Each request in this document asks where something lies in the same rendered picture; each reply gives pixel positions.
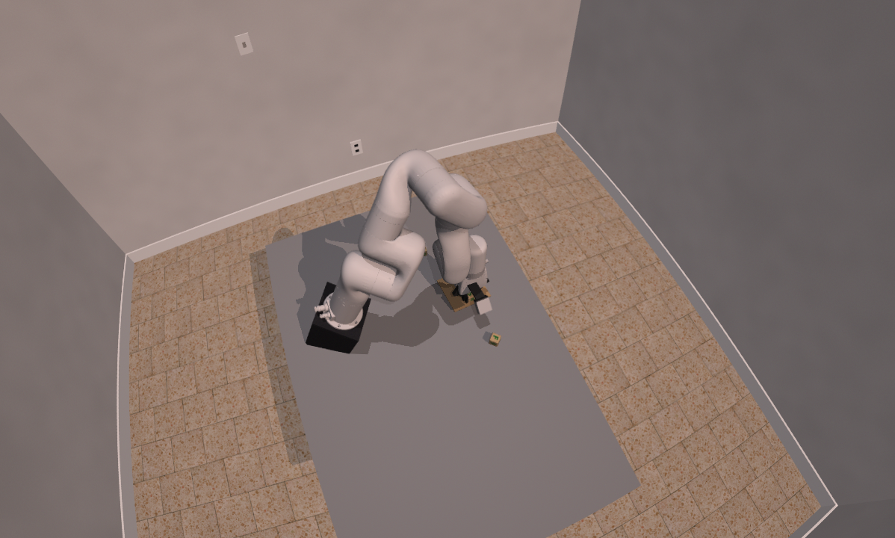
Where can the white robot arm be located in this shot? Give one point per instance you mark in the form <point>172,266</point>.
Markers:
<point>385,245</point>

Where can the tan square mat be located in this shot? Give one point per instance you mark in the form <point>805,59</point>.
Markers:
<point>456,302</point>

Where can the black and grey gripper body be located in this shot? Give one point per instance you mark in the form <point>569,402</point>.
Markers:
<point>463,286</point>

